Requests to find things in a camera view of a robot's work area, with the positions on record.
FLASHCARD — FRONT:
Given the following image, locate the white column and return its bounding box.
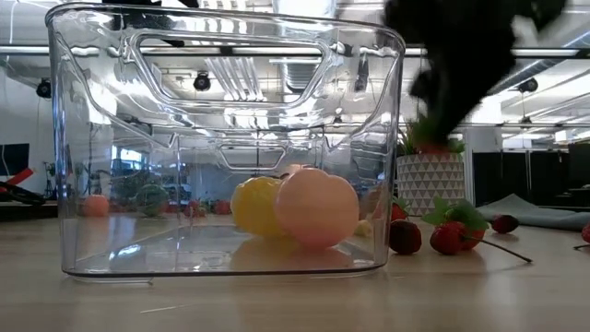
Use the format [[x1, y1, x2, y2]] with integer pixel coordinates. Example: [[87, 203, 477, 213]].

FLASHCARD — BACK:
[[462, 105, 503, 204]]

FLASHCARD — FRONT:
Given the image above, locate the green toy watermelon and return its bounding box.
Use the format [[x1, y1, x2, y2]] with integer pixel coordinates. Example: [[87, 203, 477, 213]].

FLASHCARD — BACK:
[[136, 184, 171, 218]]

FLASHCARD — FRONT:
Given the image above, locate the black ceiling camera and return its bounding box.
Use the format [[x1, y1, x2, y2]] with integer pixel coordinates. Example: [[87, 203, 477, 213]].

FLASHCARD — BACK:
[[516, 77, 539, 95], [193, 71, 212, 92], [35, 77, 53, 100]]

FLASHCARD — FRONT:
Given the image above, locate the black monitor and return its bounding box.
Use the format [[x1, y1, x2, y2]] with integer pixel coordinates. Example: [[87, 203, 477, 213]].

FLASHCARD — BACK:
[[567, 142, 590, 185], [0, 143, 30, 176]]

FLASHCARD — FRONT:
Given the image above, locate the black room divider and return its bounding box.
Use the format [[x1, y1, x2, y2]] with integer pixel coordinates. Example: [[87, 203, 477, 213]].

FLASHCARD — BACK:
[[472, 150, 571, 208]]

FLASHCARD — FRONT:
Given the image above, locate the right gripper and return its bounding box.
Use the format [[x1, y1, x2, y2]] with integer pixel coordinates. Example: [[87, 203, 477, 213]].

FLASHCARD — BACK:
[[384, 0, 520, 144]]

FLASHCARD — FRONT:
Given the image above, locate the clear plastic container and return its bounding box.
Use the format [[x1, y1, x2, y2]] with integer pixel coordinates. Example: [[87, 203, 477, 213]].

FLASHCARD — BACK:
[[44, 2, 407, 280]]

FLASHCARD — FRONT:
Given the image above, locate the yellow toy banana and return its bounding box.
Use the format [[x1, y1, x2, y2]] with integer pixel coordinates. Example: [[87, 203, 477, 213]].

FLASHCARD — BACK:
[[354, 219, 374, 239]]

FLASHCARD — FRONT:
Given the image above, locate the succulent in white patterned pot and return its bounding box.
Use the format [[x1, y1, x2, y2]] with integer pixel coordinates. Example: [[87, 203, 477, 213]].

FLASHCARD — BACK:
[[395, 114, 466, 217]]

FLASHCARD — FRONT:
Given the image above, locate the black ceiling rail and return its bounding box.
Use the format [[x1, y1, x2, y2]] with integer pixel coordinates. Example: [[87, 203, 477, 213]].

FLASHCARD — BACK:
[[0, 44, 590, 60]]

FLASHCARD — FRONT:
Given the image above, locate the grey foam mat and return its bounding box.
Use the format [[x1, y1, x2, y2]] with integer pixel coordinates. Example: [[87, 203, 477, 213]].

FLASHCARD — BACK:
[[478, 193, 590, 231]]

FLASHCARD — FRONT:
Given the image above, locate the yellow toy pineapple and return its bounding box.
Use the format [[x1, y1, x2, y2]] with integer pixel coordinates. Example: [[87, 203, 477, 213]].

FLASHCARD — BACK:
[[230, 176, 285, 239]]

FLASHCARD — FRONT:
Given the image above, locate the peach toy fruit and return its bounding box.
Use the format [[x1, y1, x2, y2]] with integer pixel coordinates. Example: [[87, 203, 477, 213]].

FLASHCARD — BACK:
[[275, 167, 360, 250]]

